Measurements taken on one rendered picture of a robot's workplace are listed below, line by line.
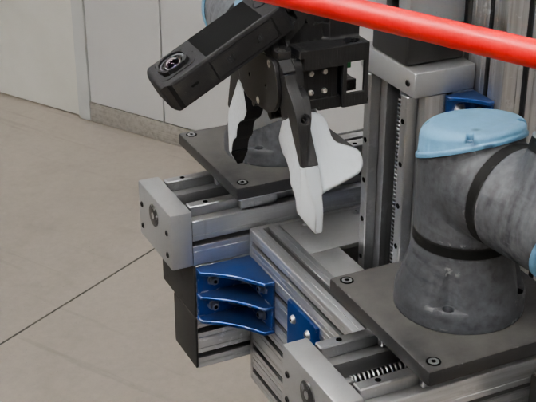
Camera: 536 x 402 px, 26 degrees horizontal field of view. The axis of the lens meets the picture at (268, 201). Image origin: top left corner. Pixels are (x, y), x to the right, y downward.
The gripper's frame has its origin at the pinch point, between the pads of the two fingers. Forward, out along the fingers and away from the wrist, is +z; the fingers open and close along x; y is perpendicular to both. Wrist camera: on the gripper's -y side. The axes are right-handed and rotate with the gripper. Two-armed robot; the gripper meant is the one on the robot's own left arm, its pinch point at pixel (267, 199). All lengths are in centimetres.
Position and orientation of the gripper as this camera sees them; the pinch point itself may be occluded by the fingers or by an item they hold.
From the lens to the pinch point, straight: 96.7
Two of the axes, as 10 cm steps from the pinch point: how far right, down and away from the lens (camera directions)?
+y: 9.0, -1.9, 3.9
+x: -4.3, -4.0, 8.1
